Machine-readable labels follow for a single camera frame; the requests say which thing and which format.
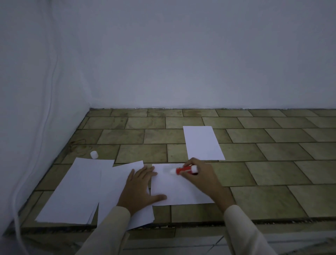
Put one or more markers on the person's left hand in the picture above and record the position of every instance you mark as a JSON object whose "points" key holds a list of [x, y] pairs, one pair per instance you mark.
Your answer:
{"points": [[136, 194]]}

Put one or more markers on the person's left forearm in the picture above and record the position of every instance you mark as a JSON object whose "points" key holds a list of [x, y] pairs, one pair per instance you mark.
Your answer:
{"points": [[107, 233]]}

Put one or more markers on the stack of white papers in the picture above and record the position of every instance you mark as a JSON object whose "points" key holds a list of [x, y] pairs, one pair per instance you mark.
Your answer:
{"points": [[203, 143], [178, 193]]}

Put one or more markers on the person's right forearm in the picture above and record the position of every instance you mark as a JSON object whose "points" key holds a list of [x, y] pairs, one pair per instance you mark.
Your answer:
{"points": [[246, 233]]}

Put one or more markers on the red and white glue stick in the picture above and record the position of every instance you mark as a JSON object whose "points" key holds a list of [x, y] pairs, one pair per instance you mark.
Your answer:
{"points": [[181, 170]]}

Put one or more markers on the person's right hand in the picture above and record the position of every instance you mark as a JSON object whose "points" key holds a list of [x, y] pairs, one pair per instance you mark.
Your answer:
{"points": [[207, 181]]}

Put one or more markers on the single white paper sheet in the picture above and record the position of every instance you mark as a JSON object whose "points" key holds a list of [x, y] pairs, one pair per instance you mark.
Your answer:
{"points": [[113, 184], [73, 191]]}

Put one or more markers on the white glue stick cap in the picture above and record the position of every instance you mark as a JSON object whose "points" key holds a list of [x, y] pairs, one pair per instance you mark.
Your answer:
{"points": [[94, 155]]}

